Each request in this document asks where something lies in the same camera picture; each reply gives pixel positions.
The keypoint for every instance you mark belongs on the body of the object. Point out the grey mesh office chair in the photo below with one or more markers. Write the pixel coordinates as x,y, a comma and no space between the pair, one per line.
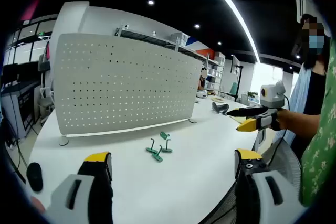
284,161

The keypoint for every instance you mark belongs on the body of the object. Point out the small green plant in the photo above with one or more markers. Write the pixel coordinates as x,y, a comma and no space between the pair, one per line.
252,93

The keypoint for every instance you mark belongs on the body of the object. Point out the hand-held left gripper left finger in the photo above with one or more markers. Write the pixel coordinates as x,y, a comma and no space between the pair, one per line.
97,187

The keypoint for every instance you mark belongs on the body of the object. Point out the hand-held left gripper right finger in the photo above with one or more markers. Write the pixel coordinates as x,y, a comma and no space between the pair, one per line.
252,195

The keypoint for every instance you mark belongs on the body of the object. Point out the white perforated mounting plate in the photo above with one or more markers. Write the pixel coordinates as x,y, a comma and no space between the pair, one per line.
118,90

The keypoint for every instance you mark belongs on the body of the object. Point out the white round device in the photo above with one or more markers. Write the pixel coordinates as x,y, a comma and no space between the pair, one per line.
202,94

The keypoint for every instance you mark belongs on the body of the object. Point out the small tan tray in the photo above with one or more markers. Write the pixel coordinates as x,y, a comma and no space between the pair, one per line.
218,99

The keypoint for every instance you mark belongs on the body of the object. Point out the black curved device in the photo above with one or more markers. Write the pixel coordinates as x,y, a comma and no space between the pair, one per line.
219,107

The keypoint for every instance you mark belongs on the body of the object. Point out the black oval object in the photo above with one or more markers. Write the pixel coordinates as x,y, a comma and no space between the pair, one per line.
34,176

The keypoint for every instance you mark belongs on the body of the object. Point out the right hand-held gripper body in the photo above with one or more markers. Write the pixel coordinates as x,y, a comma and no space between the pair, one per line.
273,95

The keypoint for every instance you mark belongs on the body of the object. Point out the metal shelf with bins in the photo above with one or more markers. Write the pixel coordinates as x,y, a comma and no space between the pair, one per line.
214,73

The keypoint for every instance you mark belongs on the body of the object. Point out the ceiling air conditioner vent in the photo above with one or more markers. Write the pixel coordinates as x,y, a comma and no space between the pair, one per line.
304,3

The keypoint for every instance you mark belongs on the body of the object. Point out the dark office desk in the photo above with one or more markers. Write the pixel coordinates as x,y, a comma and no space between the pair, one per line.
23,103

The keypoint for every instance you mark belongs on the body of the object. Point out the person's right hand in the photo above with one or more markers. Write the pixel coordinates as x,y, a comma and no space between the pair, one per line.
281,119

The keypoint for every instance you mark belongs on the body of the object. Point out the teal chair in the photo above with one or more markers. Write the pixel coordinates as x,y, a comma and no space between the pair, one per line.
233,88

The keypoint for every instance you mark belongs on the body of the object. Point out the curved ceiling light strip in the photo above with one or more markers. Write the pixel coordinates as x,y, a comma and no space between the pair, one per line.
236,12

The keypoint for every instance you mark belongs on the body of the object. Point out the orange object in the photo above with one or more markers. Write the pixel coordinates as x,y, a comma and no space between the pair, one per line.
38,204

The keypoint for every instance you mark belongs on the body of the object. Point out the metal storage shelf rack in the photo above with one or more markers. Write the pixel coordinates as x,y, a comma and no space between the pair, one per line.
147,36

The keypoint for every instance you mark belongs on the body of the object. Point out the white office chair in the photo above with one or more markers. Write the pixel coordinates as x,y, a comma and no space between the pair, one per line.
45,95

